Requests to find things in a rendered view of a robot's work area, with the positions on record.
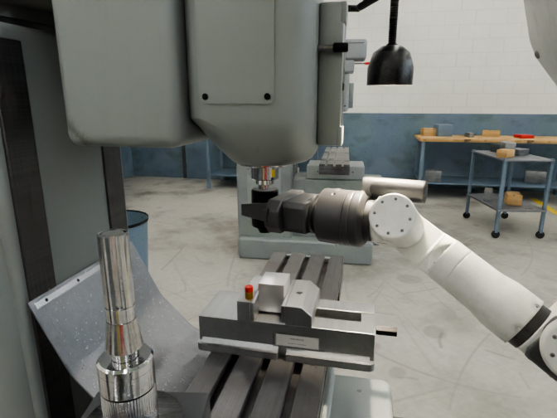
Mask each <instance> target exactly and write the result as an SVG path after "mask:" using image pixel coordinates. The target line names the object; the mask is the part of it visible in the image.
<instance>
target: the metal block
mask: <svg viewBox="0 0 557 418"><path fill-rule="evenodd" d="M289 287H290V274H285V273H275V272H265V273H264V275H263V277H262V279H261V280H260V282H259V311H266V312H274V313H281V305H282V303H283V300H284V298H285V296H286V294H287V292H288V289H289Z"/></svg>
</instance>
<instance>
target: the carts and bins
mask: <svg viewBox="0 0 557 418"><path fill-rule="evenodd" d="M529 151H530V150H529V149H528V148H516V143H513V142H511V141H501V142H500V143H492V144H491V150H475V149H473V150H472V159H471V167H470V173H469V181H468V188H467V201H466V209H465V212H464V213H463V217H464V218H469V217H470V213H469V212H468V211H469V204H470V197H472V198H473V199H475V200H477V201H479V202H481V203H482V204H484V205H486V206H488V207H490V208H491V209H493V210H495V211H496V220H495V225H494V231H493V232H492V233H491V235H492V237H493V238H497V237H499V236H500V233H499V231H498V227H499V221H500V216H501V217H502V218H503V219H506V218H507V217H508V213H507V212H508V211H512V212H541V215H540V224H539V230H538V231H537V232H536V233H535V236H536V237H537V238H539V239H541V238H543V237H544V236H545V233H544V232H543V229H544V224H545V214H546V212H547V211H546V209H547V204H548V199H549V194H550V184H551V179H552V174H553V169H554V164H555V159H554V158H543V157H540V156H535V155H532V154H529ZM476 153H477V154H481V155H483V156H487V157H489V158H494V159H497V160H501V161H503V165H502V171H501V183H500V189H499V193H492V192H493V188H490V187H485V190H484V193H471V190H472V176H473V169H474V163H475V155H476ZM507 162H510V167H509V173H508V179H507V185H506V192H505V193H503V192H504V186H505V180H506V168H507ZM514 162H550V165H549V170H548V175H547V180H546V185H545V195H544V200H543V205H542V208H540V207H538V206H536V205H533V204H531V203H529V202H526V201H524V200H522V197H523V196H522V195H521V193H520V192H510V189H511V178H512V172H513V166H514ZM126 211H127V219H128V236H129V242H131V241H132V242H133V245H134V247H135V248H136V250H137V252H138V254H139V255H140V257H141V259H142V261H143V263H144V264H145V266H146V268H147V269H148V214H147V213H146V212H143V211H135V210H126ZM501 211H503V213H502V214H501Z"/></svg>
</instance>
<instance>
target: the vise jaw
mask: <svg viewBox="0 0 557 418"><path fill-rule="evenodd" d="M319 298H320V289H319V288H318V287H317V286H316V285H315V284H314V283H313V282H312V281H310V280H300V279H293V281H292V283H291V284H290V287H289V289H288V292H287V294H286V296H285V298H284V300H283V303H282V305H281V322H282V323H285V324H287V325H294V326H302V327H310V328H311V327H312V323H313V320H314V317H315V313H316V310H317V305H318V301H319Z"/></svg>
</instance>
